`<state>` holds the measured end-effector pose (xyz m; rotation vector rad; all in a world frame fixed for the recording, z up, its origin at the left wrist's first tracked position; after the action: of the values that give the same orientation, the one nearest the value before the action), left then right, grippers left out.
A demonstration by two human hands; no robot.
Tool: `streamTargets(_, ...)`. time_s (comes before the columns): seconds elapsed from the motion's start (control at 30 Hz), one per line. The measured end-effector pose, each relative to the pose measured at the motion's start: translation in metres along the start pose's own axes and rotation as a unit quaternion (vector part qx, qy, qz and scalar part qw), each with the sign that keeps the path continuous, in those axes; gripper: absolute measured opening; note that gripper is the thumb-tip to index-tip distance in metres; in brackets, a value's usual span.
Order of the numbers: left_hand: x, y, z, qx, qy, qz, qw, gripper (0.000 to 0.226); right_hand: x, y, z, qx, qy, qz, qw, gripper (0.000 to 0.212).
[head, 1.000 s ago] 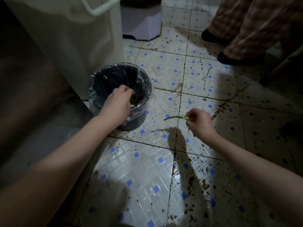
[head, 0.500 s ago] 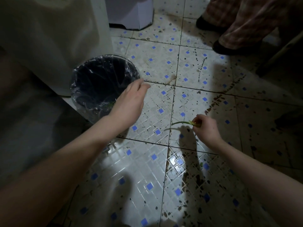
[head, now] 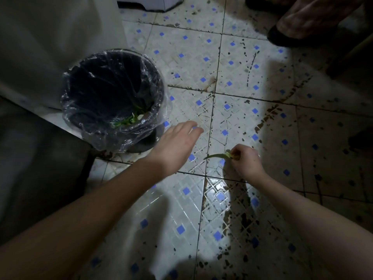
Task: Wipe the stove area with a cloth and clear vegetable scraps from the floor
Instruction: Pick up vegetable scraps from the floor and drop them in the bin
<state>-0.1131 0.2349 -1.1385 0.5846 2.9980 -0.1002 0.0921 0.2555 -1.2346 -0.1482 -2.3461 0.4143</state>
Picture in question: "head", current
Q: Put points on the dark wooden stool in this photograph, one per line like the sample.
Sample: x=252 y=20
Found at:
x=349 y=55

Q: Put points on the person's left hand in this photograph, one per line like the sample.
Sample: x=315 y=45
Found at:
x=174 y=148

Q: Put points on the dark slipper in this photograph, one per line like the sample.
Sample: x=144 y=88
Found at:
x=279 y=40
x=262 y=4

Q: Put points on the large white lidded bucket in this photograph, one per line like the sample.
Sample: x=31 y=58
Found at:
x=43 y=40

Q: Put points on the person's left forearm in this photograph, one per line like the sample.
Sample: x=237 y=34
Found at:
x=64 y=230

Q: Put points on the person's right hand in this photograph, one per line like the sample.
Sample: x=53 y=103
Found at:
x=247 y=166

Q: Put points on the person's right forearm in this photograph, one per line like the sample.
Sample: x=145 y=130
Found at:
x=320 y=224

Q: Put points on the dark brown cabinet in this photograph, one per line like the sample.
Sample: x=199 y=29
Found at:
x=35 y=172

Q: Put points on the clear bin liner bag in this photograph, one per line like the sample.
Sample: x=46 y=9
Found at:
x=96 y=137

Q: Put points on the long curved green stem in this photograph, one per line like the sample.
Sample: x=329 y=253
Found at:
x=215 y=155

